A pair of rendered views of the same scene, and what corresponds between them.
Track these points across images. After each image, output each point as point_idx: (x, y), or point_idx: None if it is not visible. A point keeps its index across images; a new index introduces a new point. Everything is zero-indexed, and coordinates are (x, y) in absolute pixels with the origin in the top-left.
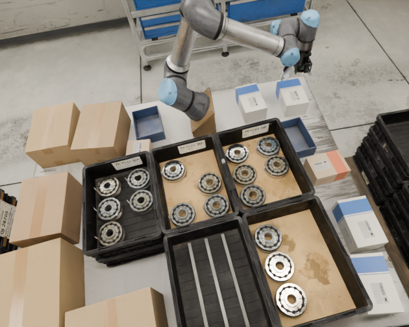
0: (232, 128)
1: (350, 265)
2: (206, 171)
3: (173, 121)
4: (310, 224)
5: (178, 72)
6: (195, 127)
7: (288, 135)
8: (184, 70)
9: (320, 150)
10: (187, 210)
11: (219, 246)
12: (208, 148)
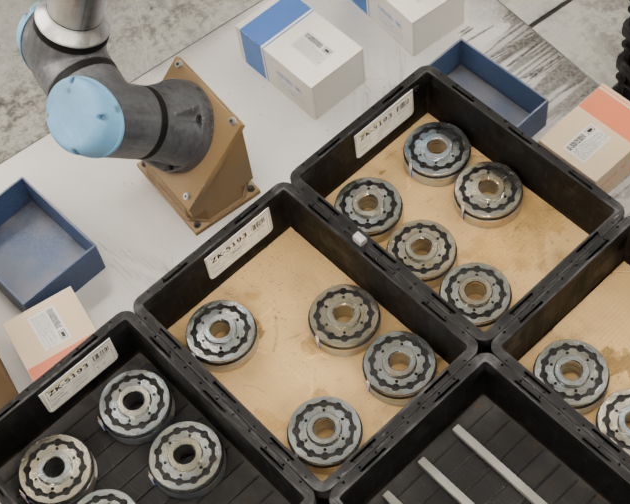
0: (285, 148)
1: None
2: (312, 293)
3: (94, 203)
4: None
5: (91, 47)
6: (192, 190)
7: None
8: (104, 35)
9: (555, 105)
10: (333, 413)
11: (465, 462)
12: (279, 230)
